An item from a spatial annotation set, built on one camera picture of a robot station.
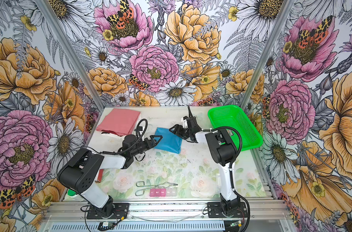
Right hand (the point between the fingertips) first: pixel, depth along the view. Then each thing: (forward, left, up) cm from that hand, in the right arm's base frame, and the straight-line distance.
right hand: (173, 133), depth 101 cm
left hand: (-10, +8, +6) cm, 14 cm away
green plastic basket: (+16, -40, -2) cm, 43 cm away
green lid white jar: (-38, +49, +7) cm, 62 cm away
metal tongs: (-36, +18, -4) cm, 41 cm away
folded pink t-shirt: (+12, +39, +1) cm, 41 cm away
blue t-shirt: (-6, +2, -1) cm, 7 cm away
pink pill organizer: (-37, +5, -2) cm, 37 cm away
